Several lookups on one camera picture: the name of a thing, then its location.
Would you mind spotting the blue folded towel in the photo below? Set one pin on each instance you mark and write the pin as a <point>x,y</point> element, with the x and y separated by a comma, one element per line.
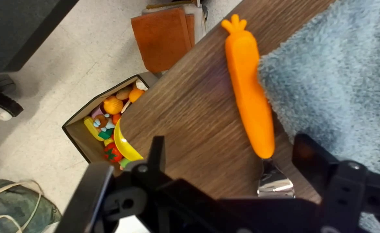
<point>340,78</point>

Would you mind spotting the green bag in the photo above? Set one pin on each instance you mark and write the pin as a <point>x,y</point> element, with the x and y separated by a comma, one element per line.
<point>12,208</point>

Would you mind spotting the brown stool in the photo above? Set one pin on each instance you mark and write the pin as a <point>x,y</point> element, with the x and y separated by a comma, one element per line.
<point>163,39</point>

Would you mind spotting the cardboard box of toys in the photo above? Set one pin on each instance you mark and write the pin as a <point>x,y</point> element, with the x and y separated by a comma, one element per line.
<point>106,125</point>

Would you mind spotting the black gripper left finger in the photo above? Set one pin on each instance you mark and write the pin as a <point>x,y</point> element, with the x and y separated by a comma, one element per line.
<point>156,156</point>

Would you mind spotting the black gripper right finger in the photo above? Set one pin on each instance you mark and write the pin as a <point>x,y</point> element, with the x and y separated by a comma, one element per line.
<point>314,160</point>

